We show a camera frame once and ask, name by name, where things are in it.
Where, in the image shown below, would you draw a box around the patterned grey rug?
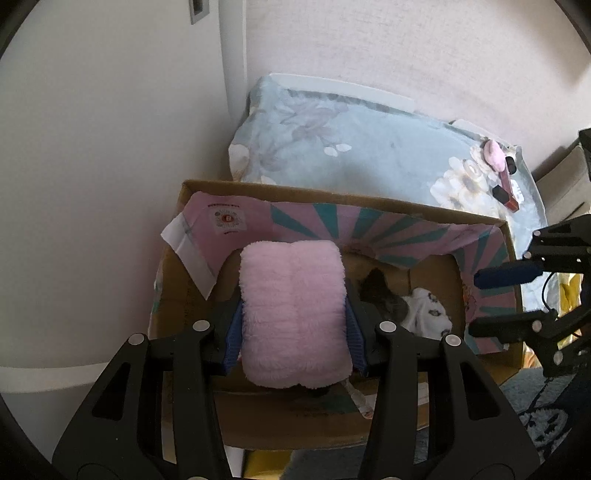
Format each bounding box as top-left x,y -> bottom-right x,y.
499,360 -> 583,462

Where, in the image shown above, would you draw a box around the cardboard box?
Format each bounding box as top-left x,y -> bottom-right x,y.
148,179 -> 527,450

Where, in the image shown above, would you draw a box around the blue floral blanket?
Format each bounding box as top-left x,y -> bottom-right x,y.
228,74 -> 555,319

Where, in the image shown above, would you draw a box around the clear plastic tag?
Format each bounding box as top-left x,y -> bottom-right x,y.
344,378 -> 375,421

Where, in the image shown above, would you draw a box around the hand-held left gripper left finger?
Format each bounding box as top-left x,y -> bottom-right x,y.
52,300 -> 245,480

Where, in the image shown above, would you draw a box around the white spotted socks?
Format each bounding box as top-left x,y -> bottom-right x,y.
402,287 -> 454,337

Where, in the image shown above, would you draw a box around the pink narrow packet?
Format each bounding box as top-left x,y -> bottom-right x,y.
492,168 -> 523,214

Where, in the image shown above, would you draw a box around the grey recessed door handle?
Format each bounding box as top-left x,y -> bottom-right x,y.
189,0 -> 212,25

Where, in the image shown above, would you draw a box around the yellow white plastic bag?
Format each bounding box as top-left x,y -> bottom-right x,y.
558,272 -> 585,310

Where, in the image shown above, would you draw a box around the white door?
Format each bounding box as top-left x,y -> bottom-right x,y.
0,0 -> 252,402

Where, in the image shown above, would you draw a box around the black cable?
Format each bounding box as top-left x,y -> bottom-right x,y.
540,272 -> 557,315

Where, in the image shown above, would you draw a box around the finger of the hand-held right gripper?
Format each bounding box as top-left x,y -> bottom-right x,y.
468,308 -> 563,343
475,219 -> 591,291

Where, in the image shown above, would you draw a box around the dark grey cloth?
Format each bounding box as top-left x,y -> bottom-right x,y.
359,268 -> 411,324

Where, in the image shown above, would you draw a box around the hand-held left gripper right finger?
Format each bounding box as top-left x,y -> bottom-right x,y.
344,281 -> 542,480

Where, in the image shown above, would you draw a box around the pink fluffy towel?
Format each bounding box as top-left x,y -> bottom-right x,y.
240,240 -> 352,391

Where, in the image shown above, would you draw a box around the pink soft pad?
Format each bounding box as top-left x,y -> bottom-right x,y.
482,140 -> 506,171

